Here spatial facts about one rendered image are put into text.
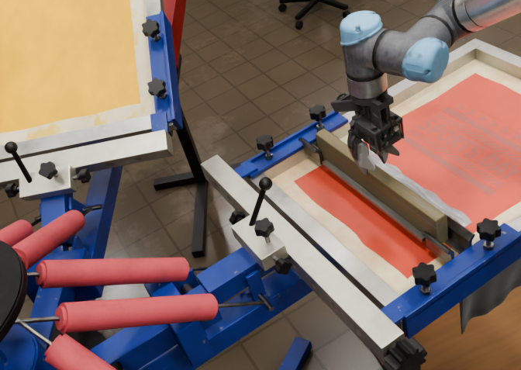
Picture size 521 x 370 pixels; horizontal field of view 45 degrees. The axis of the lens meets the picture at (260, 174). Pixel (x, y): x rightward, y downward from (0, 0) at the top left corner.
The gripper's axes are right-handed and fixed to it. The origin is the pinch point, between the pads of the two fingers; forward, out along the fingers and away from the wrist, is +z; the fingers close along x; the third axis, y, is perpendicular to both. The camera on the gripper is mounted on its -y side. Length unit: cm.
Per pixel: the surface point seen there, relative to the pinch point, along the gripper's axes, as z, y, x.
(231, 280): 4.1, 3.4, -39.2
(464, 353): 106, -3, 28
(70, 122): -7, -61, -48
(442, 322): 106, -17, 31
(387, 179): 1.8, 4.8, -0.1
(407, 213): 5.8, 12.2, -1.5
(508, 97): 12, -6, 48
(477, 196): 12.2, 13.8, 16.7
